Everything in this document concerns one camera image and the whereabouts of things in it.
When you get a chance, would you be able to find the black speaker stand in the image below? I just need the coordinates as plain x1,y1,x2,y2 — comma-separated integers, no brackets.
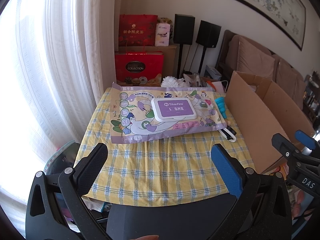
178,44,184,78
199,46,207,73

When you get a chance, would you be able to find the translucent plastic bin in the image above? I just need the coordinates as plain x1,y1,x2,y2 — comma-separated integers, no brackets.
44,140,83,177

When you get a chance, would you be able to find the blue white product box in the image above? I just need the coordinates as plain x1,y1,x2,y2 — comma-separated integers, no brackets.
205,65,222,80

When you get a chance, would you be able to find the cartoon printed wipes pack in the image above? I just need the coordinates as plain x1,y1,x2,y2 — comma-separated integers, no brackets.
110,81,229,144

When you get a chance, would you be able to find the white fluffy duster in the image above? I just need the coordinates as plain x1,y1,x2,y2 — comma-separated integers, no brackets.
161,76,187,88

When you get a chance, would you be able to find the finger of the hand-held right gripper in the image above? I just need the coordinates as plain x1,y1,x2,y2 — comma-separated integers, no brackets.
272,133,320,178
294,129,320,154

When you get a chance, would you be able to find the dark shelf with bottles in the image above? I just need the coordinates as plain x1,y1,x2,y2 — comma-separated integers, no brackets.
302,71,320,130

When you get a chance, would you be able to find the wooden sofa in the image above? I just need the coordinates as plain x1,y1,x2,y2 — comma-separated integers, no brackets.
216,29,307,111

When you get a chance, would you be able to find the white tissue pack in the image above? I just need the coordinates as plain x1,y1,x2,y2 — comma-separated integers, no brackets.
154,22,172,47

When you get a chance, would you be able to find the red tea gift bag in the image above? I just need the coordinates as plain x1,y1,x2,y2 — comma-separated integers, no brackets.
119,14,158,47

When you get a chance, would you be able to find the framed ink painting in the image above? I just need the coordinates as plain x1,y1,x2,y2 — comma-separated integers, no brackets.
227,0,307,51

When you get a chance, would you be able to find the black fob with lanyard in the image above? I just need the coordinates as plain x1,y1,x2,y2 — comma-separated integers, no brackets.
219,125,238,143

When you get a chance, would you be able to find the person's right hand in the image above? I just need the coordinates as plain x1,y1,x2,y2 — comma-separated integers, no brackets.
292,191,315,220

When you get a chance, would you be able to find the black speaker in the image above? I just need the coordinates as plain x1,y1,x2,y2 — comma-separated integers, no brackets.
196,20,222,48
173,14,196,45

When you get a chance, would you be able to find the large brown sofa cushion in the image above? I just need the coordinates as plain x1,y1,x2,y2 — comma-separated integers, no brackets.
236,36,276,80

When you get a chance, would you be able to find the clear plastic bag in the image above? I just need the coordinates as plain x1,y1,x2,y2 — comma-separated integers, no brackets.
184,72,201,87

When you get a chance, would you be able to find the cardboard box of clutter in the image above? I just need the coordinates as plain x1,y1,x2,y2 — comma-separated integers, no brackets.
182,72,228,93

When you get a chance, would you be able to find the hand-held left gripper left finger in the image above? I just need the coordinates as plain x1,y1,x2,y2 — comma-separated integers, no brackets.
25,142,115,240

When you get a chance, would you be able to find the red chocolate gift bag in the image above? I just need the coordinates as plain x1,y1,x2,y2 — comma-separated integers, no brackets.
115,51,165,86

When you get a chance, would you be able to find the white paper sheet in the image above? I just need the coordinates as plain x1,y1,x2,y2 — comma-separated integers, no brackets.
212,81,227,93

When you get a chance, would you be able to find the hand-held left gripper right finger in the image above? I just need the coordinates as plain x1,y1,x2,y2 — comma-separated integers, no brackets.
211,144,293,240

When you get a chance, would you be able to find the blue collapsible funnel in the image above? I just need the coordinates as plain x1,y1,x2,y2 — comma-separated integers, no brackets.
214,95,227,119

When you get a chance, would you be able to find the white sheer curtain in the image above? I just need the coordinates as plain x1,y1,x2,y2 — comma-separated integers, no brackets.
0,0,118,205

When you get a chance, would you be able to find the yellow checked tablecloth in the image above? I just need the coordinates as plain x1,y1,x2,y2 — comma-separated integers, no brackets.
75,86,255,207

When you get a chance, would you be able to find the brown cardboard carton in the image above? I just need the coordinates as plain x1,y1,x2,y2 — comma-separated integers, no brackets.
119,44,178,80

